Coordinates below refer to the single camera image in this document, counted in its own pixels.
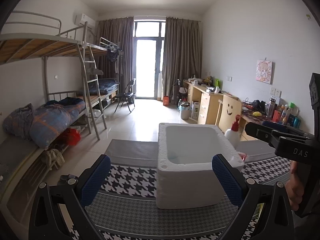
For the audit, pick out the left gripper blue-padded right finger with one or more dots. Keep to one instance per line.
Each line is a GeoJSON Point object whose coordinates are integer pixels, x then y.
{"type": "Point", "coordinates": [244, 193]}

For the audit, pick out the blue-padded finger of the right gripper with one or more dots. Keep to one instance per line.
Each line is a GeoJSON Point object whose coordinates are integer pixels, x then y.
{"type": "Point", "coordinates": [283, 128]}
{"type": "Point", "coordinates": [260, 132]}

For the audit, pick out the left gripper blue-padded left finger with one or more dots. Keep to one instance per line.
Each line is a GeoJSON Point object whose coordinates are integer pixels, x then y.
{"type": "Point", "coordinates": [76, 193]}

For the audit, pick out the person's right hand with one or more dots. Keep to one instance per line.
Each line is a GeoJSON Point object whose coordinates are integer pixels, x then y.
{"type": "Point", "coordinates": [294, 187]}

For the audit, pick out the teal can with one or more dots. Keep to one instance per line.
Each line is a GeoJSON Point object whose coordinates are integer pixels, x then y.
{"type": "Point", "coordinates": [296, 122]}

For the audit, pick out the yellow object on desk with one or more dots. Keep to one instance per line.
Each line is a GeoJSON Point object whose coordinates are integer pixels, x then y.
{"type": "Point", "coordinates": [256, 113]}

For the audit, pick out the red snack packet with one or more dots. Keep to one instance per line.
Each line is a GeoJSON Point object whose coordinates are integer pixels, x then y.
{"type": "Point", "coordinates": [243, 156]}

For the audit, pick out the white lotion pump bottle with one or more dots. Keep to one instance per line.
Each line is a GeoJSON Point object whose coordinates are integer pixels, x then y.
{"type": "Point", "coordinates": [232, 134]}

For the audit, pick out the wooden smiley face chair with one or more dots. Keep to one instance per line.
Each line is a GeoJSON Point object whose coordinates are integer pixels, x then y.
{"type": "Point", "coordinates": [229, 107]}

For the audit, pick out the red plastic bag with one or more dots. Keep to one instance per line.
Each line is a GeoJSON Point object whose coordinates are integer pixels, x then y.
{"type": "Point", "coordinates": [70, 137]}

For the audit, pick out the white styrofoam box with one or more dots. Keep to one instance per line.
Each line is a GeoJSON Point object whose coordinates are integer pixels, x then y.
{"type": "Point", "coordinates": [184, 177]}

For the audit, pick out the light wooden desk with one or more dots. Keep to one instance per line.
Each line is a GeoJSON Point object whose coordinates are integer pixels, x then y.
{"type": "Point", "coordinates": [212, 111]}

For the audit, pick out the blue orange plaid quilt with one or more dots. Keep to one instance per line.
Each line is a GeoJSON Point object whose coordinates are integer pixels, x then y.
{"type": "Point", "coordinates": [53, 118]}

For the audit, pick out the white bucket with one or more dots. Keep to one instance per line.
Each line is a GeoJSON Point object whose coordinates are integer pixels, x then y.
{"type": "Point", "coordinates": [185, 110]}

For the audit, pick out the orange box on floor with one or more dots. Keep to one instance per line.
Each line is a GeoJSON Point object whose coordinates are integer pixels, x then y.
{"type": "Point", "coordinates": [166, 100]}

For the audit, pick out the black folding chair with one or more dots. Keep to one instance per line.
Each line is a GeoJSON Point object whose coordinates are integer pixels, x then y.
{"type": "Point", "coordinates": [127, 96]}

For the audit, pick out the far blue plaid bedding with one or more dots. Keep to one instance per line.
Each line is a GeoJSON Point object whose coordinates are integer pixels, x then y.
{"type": "Point", "coordinates": [106, 86]}

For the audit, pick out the right brown curtain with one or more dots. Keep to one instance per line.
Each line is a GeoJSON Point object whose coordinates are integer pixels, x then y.
{"type": "Point", "coordinates": [182, 56]}

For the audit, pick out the brown curtain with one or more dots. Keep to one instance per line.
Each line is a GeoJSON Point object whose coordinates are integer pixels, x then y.
{"type": "Point", "coordinates": [182, 56]}
{"type": "Point", "coordinates": [116, 35]}

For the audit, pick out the glass balcony door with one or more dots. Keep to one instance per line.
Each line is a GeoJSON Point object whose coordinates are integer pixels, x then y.
{"type": "Point", "coordinates": [148, 57]}

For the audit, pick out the left brown curtain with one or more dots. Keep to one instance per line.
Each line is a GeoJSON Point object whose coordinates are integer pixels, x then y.
{"type": "Point", "coordinates": [116, 35]}

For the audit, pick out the white air conditioner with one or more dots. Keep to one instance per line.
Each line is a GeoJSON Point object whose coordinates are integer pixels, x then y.
{"type": "Point", "coordinates": [81, 19]}

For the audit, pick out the pink cartoon wall picture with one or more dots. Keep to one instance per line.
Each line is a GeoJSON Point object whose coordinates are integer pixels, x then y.
{"type": "Point", "coordinates": [264, 71]}

